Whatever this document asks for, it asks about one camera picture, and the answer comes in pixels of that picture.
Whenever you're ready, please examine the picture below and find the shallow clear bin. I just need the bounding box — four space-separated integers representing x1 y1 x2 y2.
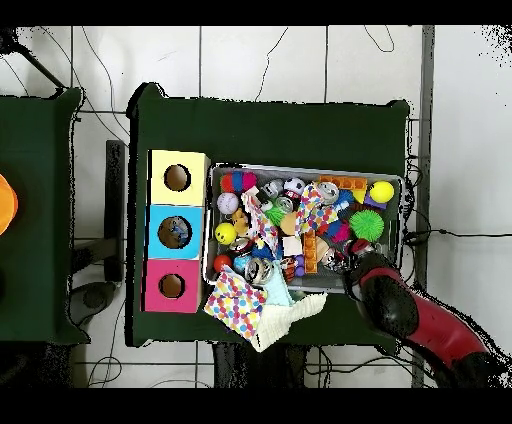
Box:
202 162 405 297

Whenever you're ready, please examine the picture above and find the small polka dot cloth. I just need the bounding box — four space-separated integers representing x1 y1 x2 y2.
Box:
294 185 339 237

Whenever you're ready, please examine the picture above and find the black flat panel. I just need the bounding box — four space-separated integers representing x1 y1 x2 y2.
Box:
104 139 128 283

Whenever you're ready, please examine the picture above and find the crushed silver can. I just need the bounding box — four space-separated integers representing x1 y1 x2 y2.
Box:
316 182 342 206

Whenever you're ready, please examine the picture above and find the mint green cloth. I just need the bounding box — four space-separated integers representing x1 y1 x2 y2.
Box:
263 267 296 309

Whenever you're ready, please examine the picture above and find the black and white soccer ball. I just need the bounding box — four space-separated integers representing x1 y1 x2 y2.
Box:
283 177 307 198

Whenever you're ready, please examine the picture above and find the black floor cable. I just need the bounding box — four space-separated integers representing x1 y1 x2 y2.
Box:
402 226 512 247

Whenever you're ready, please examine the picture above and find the crushed red black can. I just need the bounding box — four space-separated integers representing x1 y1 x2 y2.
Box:
321 246 353 272

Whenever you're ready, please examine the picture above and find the large green spiky ball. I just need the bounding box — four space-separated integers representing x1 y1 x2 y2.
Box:
348 209 386 243

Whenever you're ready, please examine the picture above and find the green covered side table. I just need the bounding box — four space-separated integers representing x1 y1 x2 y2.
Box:
0 87 85 345

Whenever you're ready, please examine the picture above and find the cream muslin cloth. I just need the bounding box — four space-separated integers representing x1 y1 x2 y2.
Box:
250 291 329 353

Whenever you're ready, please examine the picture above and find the wooden box with three holes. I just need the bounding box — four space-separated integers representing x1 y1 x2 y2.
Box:
143 149 212 315

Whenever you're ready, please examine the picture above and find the black tripod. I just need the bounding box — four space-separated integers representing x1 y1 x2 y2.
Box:
0 26 67 91

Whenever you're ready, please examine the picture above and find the grey floor stand base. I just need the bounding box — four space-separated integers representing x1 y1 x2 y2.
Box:
67 238 121 325

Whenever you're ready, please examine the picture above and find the rainbow spiky toy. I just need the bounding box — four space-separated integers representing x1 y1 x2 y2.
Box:
221 171 260 194

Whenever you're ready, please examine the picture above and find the large polka dot cloth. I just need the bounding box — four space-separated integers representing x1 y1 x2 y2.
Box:
203 267 269 341

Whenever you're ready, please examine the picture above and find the orange round object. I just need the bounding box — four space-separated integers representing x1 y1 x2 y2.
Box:
0 174 19 236

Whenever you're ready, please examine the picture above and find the white baseball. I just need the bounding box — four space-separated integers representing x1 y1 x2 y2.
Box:
216 191 241 215

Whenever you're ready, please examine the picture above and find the yellow smiley ball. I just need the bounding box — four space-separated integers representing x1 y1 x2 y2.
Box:
214 221 239 246

